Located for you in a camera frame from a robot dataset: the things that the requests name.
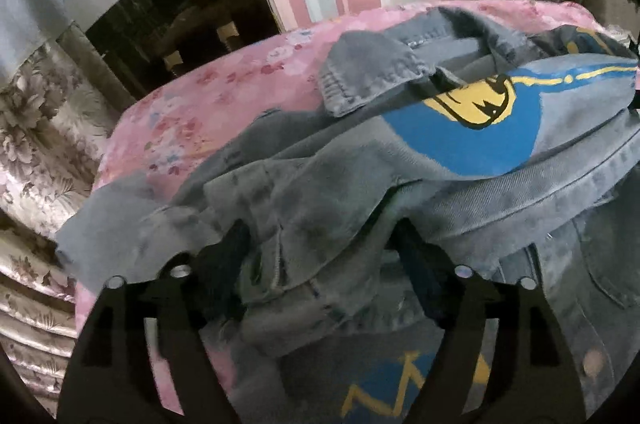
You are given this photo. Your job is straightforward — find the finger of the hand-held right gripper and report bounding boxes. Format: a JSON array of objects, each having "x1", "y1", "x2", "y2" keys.
[{"x1": 627, "y1": 24, "x2": 640, "y2": 112}]

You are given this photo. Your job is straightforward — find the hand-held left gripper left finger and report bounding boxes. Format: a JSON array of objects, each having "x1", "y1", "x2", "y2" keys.
[{"x1": 56, "y1": 221, "x2": 252, "y2": 424}]

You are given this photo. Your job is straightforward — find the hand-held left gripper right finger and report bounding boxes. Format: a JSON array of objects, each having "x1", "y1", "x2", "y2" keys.
[{"x1": 392, "y1": 221, "x2": 587, "y2": 424}]

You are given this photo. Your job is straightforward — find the grey denim jacket with print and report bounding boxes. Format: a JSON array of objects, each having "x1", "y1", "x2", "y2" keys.
[{"x1": 54, "y1": 4, "x2": 640, "y2": 424}]

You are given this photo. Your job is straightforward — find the pink floral bedsheet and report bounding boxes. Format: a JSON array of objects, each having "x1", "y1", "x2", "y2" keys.
[{"x1": 75, "y1": 0, "x2": 616, "y2": 424}]

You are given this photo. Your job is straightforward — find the beige floral quilted cloth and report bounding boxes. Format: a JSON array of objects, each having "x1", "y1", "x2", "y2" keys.
[{"x1": 0, "y1": 24, "x2": 121, "y2": 417}]

